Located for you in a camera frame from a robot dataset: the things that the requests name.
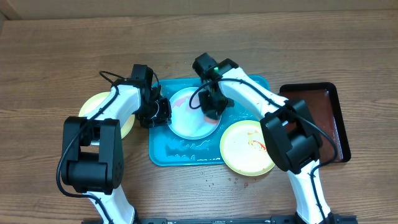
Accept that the pink green round sponge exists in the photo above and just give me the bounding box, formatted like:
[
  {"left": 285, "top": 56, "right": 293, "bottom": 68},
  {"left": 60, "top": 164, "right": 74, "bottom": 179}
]
[{"left": 204, "top": 116, "right": 219, "bottom": 124}]

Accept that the light blue plate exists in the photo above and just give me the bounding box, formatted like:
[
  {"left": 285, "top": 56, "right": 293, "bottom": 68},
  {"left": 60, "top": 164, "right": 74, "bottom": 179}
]
[{"left": 169, "top": 87, "right": 220, "bottom": 139}]

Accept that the yellow plate with red stain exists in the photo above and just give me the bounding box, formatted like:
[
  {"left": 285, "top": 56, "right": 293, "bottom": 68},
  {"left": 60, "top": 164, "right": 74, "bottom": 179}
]
[{"left": 78, "top": 91, "right": 135, "bottom": 139}]

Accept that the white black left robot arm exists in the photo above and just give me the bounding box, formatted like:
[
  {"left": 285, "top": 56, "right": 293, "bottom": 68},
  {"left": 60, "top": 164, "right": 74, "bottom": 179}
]
[{"left": 56, "top": 64, "right": 172, "bottom": 223}]

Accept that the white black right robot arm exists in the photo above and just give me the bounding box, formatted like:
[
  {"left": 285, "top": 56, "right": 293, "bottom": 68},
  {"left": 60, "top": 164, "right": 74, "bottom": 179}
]
[{"left": 192, "top": 53, "right": 336, "bottom": 223}]

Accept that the teal plastic tray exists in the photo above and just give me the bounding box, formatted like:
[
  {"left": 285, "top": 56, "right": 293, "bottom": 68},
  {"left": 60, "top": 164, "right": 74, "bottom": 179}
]
[{"left": 149, "top": 78, "right": 256, "bottom": 166}]

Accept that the yellow plate near tray edge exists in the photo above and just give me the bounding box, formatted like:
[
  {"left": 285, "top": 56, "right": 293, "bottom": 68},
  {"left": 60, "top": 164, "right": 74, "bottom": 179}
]
[{"left": 220, "top": 120, "right": 275, "bottom": 177}]

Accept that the dark brown rectangular tray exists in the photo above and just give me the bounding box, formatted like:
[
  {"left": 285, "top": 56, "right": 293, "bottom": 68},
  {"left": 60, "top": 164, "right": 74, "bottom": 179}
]
[{"left": 279, "top": 82, "right": 351, "bottom": 162}]

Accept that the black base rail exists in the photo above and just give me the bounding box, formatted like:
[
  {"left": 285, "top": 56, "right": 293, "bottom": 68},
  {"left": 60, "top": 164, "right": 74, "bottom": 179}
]
[{"left": 81, "top": 214, "right": 358, "bottom": 224}]

